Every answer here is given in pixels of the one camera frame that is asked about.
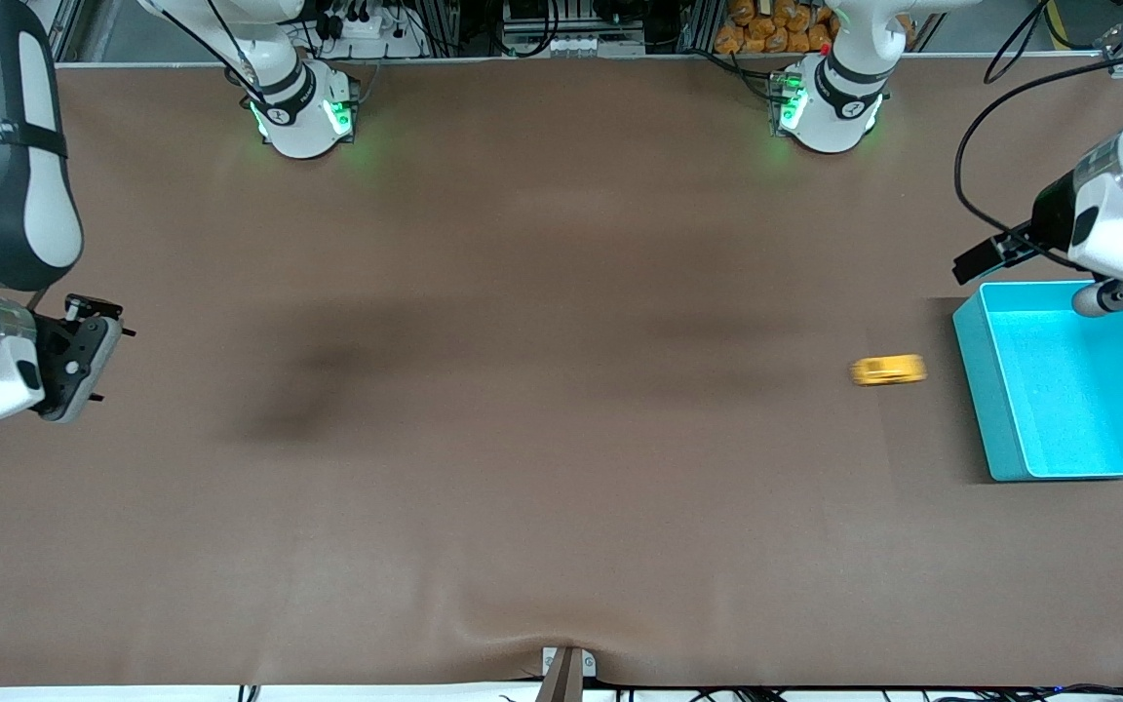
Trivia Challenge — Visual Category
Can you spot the yellow beetle toy car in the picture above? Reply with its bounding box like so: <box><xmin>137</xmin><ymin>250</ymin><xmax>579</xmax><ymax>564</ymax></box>
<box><xmin>849</xmin><ymin>353</ymin><xmax>929</xmax><ymax>387</ymax></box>

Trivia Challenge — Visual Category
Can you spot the teal plastic bin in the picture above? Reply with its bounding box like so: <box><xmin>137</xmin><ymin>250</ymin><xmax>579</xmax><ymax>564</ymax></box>
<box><xmin>952</xmin><ymin>280</ymin><xmax>1123</xmax><ymax>484</ymax></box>

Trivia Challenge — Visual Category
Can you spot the orange packaged goods pile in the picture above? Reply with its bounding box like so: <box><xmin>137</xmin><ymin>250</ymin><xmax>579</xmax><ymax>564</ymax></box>
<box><xmin>715</xmin><ymin>0</ymin><xmax>840</xmax><ymax>55</ymax></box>

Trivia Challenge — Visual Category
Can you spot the white power strip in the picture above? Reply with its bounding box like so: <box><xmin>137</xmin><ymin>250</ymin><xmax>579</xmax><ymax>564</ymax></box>
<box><xmin>326</xmin><ymin>12</ymin><xmax>426</xmax><ymax>58</ymax></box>

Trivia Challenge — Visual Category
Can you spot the brown table cover mat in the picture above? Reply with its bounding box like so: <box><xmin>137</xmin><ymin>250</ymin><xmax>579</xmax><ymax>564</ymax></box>
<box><xmin>0</xmin><ymin>54</ymin><xmax>1123</xmax><ymax>688</ymax></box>

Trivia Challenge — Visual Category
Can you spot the grey device with white connectors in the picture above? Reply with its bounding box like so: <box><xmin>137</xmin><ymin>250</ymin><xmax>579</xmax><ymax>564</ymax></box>
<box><xmin>503</xmin><ymin>27</ymin><xmax>647</xmax><ymax>58</ymax></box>

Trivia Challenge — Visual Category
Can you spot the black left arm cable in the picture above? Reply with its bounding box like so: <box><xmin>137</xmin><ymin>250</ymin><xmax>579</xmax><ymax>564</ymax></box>
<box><xmin>953</xmin><ymin>0</ymin><xmax>1123</xmax><ymax>272</ymax></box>

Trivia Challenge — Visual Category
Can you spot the aluminium frame profile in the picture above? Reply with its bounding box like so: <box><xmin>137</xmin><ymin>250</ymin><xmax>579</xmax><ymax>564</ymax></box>
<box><xmin>50</xmin><ymin>0</ymin><xmax>85</xmax><ymax>61</ymax></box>

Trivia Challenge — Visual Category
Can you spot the grey camera mount pole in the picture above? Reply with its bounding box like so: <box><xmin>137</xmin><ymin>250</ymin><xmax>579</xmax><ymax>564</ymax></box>
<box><xmin>534</xmin><ymin>648</ymin><xmax>584</xmax><ymax>702</ymax></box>

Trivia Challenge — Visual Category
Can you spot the metal clamp bracket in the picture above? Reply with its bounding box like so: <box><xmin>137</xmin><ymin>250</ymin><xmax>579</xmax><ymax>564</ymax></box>
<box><xmin>542</xmin><ymin>646</ymin><xmax>598</xmax><ymax>680</ymax></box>

